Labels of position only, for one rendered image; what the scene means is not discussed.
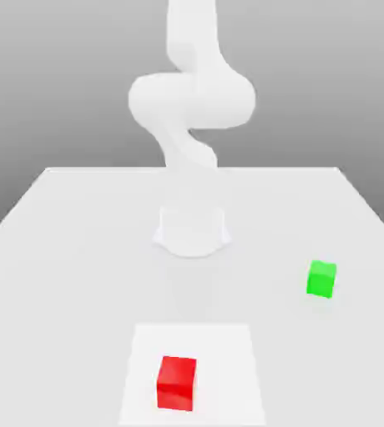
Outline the small green cube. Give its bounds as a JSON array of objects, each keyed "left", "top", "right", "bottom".
[{"left": 306, "top": 259, "right": 338, "bottom": 299}]

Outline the small red cube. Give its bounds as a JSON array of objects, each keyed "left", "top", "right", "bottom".
[{"left": 155, "top": 354, "right": 198, "bottom": 413}]

